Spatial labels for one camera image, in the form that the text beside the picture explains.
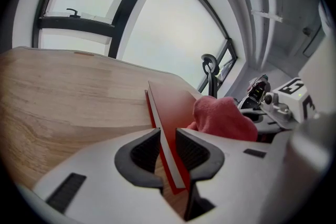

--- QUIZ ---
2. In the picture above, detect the black window handle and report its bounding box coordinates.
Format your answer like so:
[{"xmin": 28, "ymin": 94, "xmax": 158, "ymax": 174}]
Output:
[{"xmin": 66, "ymin": 7, "xmax": 81, "ymax": 19}]

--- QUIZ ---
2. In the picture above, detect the pink cloth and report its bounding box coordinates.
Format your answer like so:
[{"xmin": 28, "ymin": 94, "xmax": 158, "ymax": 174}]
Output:
[{"xmin": 186, "ymin": 95, "xmax": 258, "ymax": 142}]

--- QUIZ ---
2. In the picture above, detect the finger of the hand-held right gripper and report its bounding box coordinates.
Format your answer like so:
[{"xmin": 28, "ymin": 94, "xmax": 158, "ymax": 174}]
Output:
[{"xmin": 236, "ymin": 104, "xmax": 264, "ymax": 124}]

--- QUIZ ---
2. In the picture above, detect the red book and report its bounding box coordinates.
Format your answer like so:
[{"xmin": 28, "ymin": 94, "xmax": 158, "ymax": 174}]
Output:
[{"xmin": 144, "ymin": 80, "xmax": 204, "ymax": 195}]

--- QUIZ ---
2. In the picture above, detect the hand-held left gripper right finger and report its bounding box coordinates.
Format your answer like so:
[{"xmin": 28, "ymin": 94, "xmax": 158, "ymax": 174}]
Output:
[{"xmin": 175, "ymin": 127, "xmax": 289, "ymax": 222}]

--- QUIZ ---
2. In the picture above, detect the black mesh office chair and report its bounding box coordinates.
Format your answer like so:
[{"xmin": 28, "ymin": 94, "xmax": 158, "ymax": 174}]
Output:
[{"xmin": 201, "ymin": 53, "xmax": 220, "ymax": 100}]

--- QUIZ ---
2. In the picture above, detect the black framed window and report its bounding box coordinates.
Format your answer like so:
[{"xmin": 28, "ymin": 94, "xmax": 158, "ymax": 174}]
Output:
[{"xmin": 31, "ymin": 0, "xmax": 238, "ymax": 95}]

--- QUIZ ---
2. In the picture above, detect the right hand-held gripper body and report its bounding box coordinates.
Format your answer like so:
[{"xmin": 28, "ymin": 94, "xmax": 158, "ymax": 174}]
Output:
[{"xmin": 246, "ymin": 74, "xmax": 319, "ymax": 134}]

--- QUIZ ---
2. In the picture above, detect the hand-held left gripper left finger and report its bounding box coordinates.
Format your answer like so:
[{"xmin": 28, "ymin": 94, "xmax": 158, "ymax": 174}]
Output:
[{"xmin": 33, "ymin": 127, "xmax": 184, "ymax": 222}]

